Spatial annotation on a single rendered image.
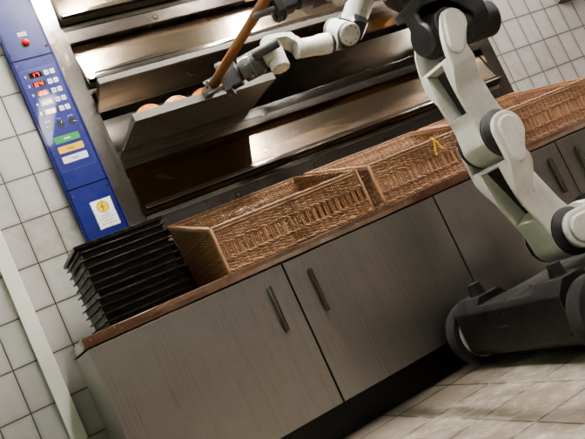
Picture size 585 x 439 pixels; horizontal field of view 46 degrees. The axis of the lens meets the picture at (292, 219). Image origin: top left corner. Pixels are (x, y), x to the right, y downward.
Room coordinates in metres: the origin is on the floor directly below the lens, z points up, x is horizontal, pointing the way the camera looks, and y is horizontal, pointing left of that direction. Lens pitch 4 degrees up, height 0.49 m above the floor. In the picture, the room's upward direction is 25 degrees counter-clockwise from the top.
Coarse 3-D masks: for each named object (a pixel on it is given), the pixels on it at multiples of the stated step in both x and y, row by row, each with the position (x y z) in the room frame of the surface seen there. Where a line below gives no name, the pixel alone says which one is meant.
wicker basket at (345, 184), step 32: (256, 192) 2.60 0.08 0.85; (288, 192) 2.64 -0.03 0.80; (320, 192) 2.19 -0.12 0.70; (352, 192) 2.23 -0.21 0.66; (224, 224) 2.05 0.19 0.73; (256, 224) 2.55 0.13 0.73; (288, 224) 2.58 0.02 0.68; (320, 224) 2.17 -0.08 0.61; (192, 256) 2.31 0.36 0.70; (224, 256) 2.03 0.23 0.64; (256, 256) 2.07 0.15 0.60
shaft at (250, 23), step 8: (264, 0) 1.74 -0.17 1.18; (256, 8) 1.79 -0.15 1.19; (264, 8) 1.78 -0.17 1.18; (248, 24) 1.86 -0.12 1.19; (240, 32) 1.92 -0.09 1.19; (248, 32) 1.90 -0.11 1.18; (240, 40) 1.94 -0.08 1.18; (232, 48) 1.99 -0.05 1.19; (240, 48) 1.99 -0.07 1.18; (232, 56) 2.03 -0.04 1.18; (224, 64) 2.09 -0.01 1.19; (216, 72) 2.16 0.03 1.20; (224, 72) 2.14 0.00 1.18; (216, 80) 2.19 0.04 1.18
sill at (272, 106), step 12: (408, 60) 3.04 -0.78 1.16; (372, 72) 2.95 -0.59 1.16; (384, 72) 2.98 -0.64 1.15; (336, 84) 2.87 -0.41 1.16; (348, 84) 2.89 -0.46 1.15; (300, 96) 2.80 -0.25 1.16; (312, 96) 2.82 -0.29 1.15; (252, 108) 2.70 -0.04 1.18; (264, 108) 2.72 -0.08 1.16; (276, 108) 2.74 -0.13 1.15; (216, 120) 2.63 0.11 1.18; (228, 120) 2.65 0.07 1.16; (240, 120) 2.67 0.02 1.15; (180, 132) 2.57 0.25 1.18; (192, 132) 2.59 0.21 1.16; (204, 132) 2.60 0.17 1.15; (144, 144) 2.51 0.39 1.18; (156, 144) 2.52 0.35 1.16; (168, 144) 2.54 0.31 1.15; (120, 156) 2.46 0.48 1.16; (132, 156) 2.48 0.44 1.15
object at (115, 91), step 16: (336, 16) 2.76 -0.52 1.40; (384, 16) 2.96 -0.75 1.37; (272, 32) 2.63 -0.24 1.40; (304, 32) 2.73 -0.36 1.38; (320, 32) 2.80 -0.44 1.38; (368, 32) 3.04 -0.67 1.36; (208, 48) 2.51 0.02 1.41; (224, 48) 2.54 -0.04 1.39; (160, 64) 2.43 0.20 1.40; (176, 64) 2.46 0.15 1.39; (192, 64) 2.52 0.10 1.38; (208, 64) 2.58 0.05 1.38; (112, 80) 2.35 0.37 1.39; (128, 80) 2.40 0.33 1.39; (144, 80) 2.45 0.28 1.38; (160, 80) 2.51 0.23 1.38; (176, 80) 2.57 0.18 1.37; (192, 80) 2.63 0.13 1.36; (96, 96) 2.43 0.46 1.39; (112, 96) 2.44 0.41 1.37; (128, 96) 2.50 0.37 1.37; (144, 96) 2.56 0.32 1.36
